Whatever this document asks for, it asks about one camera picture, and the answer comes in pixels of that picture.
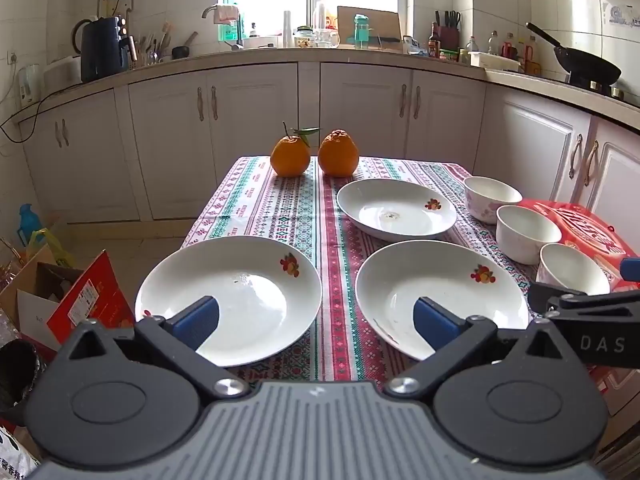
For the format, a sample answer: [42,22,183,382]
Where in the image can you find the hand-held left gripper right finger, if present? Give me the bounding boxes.
[384,296,571,402]

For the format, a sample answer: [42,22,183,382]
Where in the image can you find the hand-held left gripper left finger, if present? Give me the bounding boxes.
[60,296,251,402]

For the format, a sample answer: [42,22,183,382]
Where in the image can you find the white bowl with pink flowers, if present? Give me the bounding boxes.
[536,243,611,297]
[496,205,563,265]
[463,176,523,224]

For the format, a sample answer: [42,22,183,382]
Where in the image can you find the white fruit-print plate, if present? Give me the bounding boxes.
[135,236,322,367]
[336,178,457,242]
[356,240,530,361]

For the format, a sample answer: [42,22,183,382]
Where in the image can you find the red gift box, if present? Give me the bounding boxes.
[517,199,640,396]

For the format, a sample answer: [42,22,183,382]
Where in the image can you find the red cardboard box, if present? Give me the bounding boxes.
[47,250,136,344]

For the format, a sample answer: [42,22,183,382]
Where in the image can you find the red green patterned tablecloth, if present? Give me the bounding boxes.
[181,155,546,383]

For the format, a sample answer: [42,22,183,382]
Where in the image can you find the yellow-green bag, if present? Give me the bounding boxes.
[27,227,77,269]

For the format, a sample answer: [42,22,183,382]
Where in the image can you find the brown cardboard box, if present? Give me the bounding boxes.
[0,245,86,333]

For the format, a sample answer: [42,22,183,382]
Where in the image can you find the gas stove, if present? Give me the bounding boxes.
[565,75,640,107]

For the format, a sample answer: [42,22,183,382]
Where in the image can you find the orange with stem and leaves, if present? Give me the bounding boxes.
[270,121,322,178]

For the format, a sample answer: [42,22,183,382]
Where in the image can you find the black bag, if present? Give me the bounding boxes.
[0,339,47,427]

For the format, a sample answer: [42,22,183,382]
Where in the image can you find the blue plastic bottle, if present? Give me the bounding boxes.
[19,204,41,247]

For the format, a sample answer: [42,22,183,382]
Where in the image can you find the black wok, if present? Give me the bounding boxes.
[526,22,622,87]

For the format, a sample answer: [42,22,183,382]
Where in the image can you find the white kitchen cabinet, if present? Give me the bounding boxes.
[10,60,640,241]

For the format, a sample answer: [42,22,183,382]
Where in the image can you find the white printed sack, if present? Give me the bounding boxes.
[0,420,42,480]

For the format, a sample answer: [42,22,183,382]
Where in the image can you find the white plastic tray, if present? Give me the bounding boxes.
[468,51,521,72]

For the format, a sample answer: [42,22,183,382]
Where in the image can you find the black mortar with pestle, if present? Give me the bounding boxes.
[171,31,199,60]

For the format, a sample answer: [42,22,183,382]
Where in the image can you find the utensil holder with utensils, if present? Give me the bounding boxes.
[131,20,174,67]

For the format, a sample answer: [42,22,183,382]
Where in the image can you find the white kitchen appliance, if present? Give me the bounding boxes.
[42,55,82,96]

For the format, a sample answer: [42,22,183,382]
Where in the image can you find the beige kitchen countertop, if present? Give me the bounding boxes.
[10,45,640,136]

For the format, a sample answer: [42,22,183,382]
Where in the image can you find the dark blue air fryer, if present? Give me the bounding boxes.
[72,16,132,84]

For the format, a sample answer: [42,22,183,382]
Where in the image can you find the knife block with knives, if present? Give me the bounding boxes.
[434,10,461,51]

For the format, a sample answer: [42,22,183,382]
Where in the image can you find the green dish soap bottle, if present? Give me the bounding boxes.
[216,15,242,44]

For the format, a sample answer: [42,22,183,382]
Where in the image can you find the white electric kettle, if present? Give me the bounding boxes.
[18,64,41,107]

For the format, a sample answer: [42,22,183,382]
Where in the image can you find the wooden cutting board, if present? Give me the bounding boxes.
[337,6,404,54]

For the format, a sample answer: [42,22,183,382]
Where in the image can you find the metal faucet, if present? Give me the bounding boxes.
[202,4,246,51]

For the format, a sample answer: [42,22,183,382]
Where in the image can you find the clear oil bottle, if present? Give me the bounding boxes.
[312,0,334,32]

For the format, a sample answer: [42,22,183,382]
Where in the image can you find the blue wall sticker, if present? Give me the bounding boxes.
[606,2,636,26]

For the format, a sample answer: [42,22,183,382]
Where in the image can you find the black power cable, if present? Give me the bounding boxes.
[0,80,117,144]

